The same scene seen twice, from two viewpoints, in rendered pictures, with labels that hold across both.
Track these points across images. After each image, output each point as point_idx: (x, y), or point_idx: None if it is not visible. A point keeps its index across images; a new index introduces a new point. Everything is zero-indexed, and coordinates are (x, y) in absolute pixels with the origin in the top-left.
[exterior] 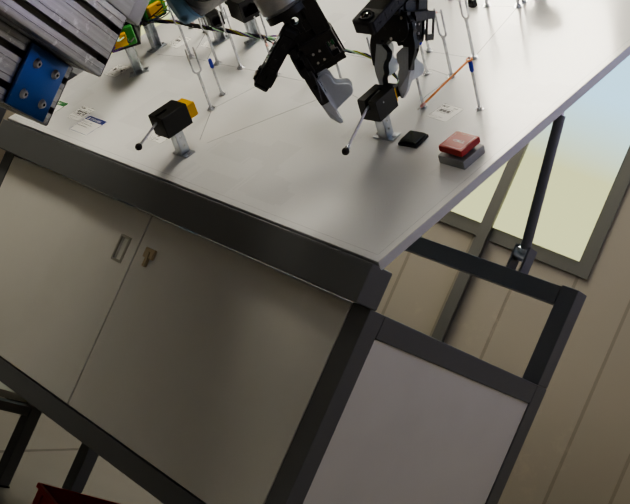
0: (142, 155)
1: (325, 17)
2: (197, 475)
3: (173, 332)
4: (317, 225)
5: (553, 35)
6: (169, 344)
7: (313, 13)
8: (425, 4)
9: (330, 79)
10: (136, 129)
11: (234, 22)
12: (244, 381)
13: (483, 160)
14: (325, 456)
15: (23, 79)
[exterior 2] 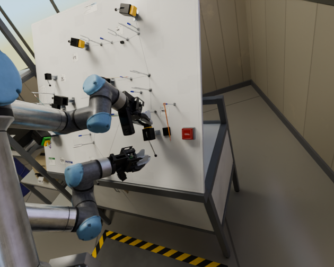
0: None
1: (122, 155)
2: (189, 224)
3: (152, 203)
4: (172, 184)
5: (165, 45)
6: (154, 205)
7: (119, 161)
8: (132, 97)
9: (140, 161)
10: (82, 161)
11: (59, 94)
12: (183, 210)
13: (197, 131)
14: (217, 212)
15: None
